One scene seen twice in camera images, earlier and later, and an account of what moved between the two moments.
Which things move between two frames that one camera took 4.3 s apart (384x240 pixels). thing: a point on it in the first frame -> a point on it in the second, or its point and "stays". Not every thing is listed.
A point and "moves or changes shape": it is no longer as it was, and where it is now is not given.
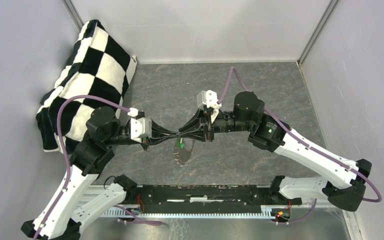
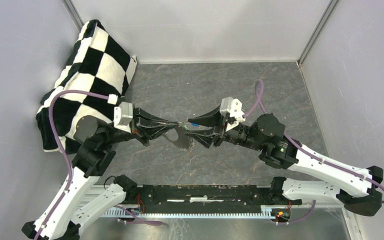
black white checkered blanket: [100, 65] stays
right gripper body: [209, 129] -> [229, 132]
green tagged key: [179, 143] moves or changes shape
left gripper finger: [154, 141] -> [148, 134]
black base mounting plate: [145, 199] stays
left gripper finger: [157, 129] -> [144, 119]
